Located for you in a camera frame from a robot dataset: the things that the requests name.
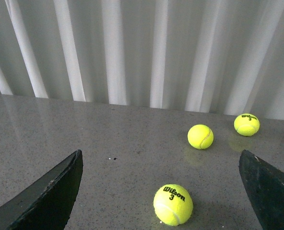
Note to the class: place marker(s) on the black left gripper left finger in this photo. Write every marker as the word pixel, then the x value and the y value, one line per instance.
pixel 48 202

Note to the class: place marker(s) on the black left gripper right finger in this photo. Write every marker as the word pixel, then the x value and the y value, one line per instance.
pixel 264 185

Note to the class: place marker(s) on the far Wilson tennis ball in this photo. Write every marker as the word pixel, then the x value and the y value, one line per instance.
pixel 246 125

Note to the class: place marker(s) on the wilson tennis ball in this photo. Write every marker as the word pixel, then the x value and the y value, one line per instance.
pixel 173 205
pixel 246 125

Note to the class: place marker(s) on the middle yellow tennis ball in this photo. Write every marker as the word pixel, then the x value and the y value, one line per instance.
pixel 200 136

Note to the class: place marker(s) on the near Wilson tennis ball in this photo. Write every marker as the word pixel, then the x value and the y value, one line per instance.
pixel 173 205

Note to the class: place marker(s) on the white pleated curtain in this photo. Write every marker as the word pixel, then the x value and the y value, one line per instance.
pixel 213 56

